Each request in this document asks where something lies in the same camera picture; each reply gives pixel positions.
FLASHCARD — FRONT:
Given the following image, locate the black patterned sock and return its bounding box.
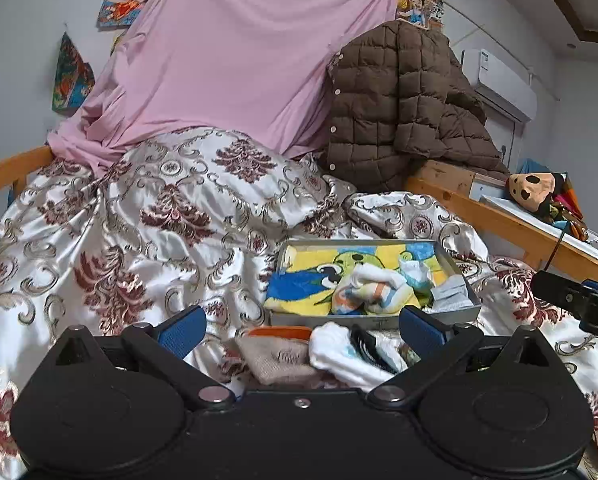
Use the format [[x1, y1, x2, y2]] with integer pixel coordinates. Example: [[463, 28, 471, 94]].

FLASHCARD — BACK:
[[351, 326, 380, 368]]

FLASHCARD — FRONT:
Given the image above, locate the blue cloth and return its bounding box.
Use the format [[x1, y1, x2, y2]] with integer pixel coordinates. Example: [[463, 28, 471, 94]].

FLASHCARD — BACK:
[[516, 157, 551, 179]]

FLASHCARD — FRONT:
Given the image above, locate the white cotton glove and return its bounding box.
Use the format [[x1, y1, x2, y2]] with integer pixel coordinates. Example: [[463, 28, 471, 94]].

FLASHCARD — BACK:
[[308, 321, 405, 395]]

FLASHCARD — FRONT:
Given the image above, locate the white air conditioner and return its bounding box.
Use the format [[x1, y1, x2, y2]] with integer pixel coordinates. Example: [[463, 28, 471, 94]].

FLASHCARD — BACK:
[[459, 49, 537, 122]]

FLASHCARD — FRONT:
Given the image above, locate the rectangular cartoon poster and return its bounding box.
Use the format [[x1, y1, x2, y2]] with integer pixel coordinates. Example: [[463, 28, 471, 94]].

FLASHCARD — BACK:
[[96, 0, 162, 30]]

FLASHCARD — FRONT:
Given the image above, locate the striped baby towel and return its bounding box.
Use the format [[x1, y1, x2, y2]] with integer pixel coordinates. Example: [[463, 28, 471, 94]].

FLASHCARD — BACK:
[[330, 277, 422, 317]]

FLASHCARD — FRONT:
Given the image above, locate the beige drawstring pouch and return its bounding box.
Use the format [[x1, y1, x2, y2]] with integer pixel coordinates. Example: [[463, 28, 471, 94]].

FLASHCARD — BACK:
[[235, 335, 316, 387]]

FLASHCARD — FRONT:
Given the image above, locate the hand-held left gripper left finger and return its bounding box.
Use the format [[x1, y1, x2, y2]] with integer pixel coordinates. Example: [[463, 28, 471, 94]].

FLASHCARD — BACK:
[[34, 304, 236, 411]]

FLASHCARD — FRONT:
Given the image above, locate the black cable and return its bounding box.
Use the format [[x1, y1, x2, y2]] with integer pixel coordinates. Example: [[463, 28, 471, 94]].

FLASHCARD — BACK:
[[543, 227, 569, 272]]

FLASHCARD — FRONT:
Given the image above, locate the kite-shaped cartoon poster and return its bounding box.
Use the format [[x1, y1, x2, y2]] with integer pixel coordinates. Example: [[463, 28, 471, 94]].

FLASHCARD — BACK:
[[52, 31, 96, 115]]

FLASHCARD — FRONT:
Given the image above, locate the floral patterned satin quilt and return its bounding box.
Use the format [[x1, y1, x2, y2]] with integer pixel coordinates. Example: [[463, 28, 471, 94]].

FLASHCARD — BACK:
[[0, 127, 598, 480]]

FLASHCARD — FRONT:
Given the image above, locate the wooden bed frame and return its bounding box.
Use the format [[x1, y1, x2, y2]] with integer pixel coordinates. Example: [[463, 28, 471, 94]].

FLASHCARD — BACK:
[[0, 145, 598, 293]]

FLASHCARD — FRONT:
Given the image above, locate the grey metal tray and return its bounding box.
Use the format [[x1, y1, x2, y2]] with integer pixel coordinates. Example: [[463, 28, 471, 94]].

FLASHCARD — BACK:
[[263, 237, 482, 330]]

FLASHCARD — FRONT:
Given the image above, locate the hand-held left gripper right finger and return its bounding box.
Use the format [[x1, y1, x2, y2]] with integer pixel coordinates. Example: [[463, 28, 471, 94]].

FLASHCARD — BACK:
[[368, 304, 570, 411]]

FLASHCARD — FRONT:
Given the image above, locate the pink hanging sheet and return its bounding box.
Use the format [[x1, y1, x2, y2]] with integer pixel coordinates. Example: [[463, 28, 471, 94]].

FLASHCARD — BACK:
[[46, 0, 400, 178]]

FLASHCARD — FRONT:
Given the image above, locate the grey white sock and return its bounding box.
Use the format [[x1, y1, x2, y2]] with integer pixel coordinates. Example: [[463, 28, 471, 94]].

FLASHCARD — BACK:
[[423, 279, 474, 312]]

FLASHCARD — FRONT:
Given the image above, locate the white side ledge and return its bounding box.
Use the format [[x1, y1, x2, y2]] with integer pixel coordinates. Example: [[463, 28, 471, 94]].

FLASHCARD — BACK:
[[469, 172, 598, 263]]

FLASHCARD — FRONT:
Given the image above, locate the brown quilted jacket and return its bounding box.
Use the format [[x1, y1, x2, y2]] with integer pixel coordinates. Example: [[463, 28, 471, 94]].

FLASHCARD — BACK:
[[324, 20, 512, 193]]

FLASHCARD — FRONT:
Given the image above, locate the orange cloth strap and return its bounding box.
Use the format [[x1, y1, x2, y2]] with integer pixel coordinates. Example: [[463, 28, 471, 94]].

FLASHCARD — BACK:
[[249, 325, 314, 342]]

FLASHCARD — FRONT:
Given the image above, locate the light blue sock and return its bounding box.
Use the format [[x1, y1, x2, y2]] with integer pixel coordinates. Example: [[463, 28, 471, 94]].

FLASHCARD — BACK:
[[398, 258, 434, 292]]

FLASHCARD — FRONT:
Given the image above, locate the brown spotted plush toy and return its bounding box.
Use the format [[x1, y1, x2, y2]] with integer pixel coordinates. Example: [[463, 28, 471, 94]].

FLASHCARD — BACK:
[[508, 171, 590, 241]]

